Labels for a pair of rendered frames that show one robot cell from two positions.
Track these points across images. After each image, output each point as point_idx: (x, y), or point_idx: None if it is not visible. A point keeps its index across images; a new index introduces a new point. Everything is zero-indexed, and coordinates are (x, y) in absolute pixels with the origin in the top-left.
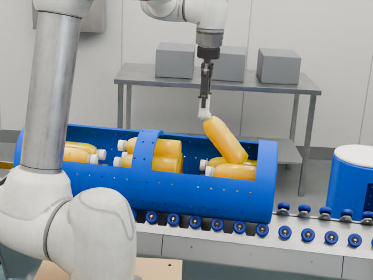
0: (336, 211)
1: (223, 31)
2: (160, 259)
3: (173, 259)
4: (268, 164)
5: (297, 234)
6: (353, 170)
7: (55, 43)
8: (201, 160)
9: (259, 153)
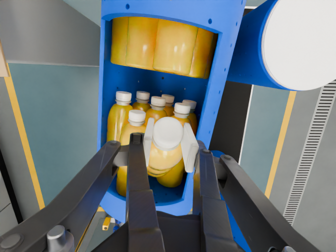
0: None
1: None
2: (0, 52)
3: (4, 67)
4: (101, 200)
5: None
6: (244, 250)
7: None
8: (182, 107)
9: (114, 198)
